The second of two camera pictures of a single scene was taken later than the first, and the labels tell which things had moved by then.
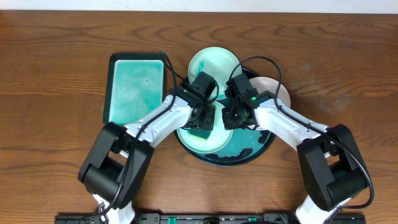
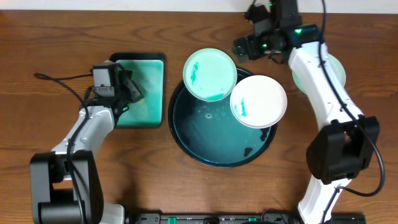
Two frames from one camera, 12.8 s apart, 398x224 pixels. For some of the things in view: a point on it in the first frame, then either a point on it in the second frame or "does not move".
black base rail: [209, 218] does not move
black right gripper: [229, 123] -> [249, 40]
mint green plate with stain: [216, 63] does not move
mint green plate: [218, 139] -> [337, 68]
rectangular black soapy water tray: [135, 83] does not move
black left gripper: [204, 121] -> [130, 90]
